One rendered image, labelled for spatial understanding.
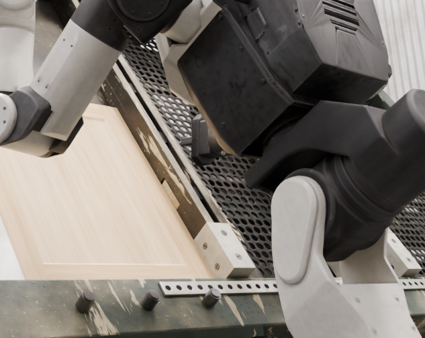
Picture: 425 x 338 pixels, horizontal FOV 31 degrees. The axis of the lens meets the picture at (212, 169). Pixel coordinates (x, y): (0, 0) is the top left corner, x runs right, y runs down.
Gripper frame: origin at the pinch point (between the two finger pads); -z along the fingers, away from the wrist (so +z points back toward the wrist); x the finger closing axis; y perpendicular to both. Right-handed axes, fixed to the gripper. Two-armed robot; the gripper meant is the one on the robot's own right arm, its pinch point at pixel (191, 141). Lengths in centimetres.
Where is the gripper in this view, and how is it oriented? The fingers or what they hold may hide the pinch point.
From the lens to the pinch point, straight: 182.6
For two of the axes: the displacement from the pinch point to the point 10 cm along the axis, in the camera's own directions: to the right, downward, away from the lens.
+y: -7.4, -0.9, -6.6
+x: 0.3, -9.9, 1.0
